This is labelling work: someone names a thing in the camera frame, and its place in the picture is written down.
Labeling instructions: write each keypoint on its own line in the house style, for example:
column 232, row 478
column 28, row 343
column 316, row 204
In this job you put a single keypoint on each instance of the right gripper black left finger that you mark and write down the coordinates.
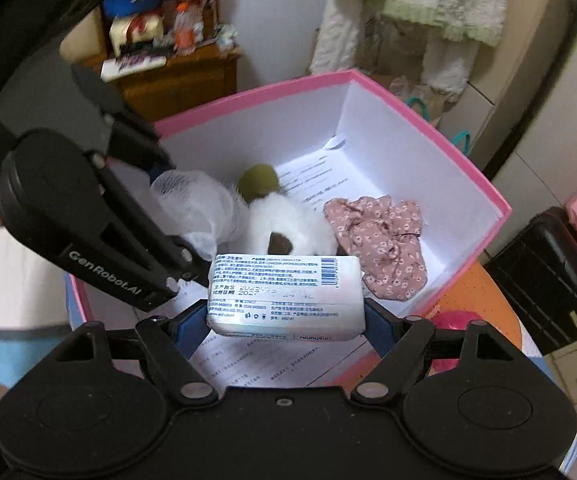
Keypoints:
column 168, row 344

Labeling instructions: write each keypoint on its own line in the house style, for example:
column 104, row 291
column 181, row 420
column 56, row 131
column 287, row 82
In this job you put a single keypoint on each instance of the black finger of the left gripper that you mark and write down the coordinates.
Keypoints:
column 137, row 145
column 179, row 261

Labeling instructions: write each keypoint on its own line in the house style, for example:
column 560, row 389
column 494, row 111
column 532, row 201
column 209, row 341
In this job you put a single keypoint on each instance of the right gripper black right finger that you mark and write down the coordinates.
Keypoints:
column 401, row 344

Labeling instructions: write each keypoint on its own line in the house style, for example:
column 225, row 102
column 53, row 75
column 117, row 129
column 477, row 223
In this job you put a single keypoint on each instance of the white mesh bath sponge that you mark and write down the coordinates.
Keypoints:
column 201, row 210

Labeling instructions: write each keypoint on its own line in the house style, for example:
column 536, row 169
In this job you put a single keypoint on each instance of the red strawberry plush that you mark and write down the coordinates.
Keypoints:
column 453, row 320

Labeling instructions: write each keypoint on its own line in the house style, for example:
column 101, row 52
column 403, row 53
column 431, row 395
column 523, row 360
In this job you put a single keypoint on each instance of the small white tissue pack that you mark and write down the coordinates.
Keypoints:
column 305, row 298

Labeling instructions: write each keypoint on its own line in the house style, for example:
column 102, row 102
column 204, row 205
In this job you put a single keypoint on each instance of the pink floral cloth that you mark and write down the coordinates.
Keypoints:
column 385, row 236

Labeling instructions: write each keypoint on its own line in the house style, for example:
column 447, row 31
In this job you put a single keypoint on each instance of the green round soft ball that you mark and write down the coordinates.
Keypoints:
column 257, row 182

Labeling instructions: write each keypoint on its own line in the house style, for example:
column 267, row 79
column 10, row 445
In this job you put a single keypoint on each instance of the brown wooden cabinet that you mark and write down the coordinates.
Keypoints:
column 184, row 82

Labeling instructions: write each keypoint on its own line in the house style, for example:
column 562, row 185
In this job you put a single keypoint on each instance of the white panda plush toy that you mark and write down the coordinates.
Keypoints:
column 280, row 225

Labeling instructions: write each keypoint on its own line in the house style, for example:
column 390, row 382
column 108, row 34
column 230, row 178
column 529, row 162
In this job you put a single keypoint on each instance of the pink storage box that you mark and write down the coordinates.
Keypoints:
column 395, row 151

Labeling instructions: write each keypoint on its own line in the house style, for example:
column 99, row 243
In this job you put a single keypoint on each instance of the black suitcase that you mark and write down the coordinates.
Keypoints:
column 537, row 274

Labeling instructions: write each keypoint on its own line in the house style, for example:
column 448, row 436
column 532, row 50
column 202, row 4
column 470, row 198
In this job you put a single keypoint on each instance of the printed paper sheet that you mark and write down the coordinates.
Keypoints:
column 243, row 362

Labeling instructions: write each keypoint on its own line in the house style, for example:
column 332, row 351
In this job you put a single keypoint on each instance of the brown paper bag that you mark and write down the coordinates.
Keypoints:
column 421, row 98

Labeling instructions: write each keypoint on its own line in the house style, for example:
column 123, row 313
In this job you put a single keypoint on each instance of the cream knitted cardigan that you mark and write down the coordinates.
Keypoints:
column 450, row 32

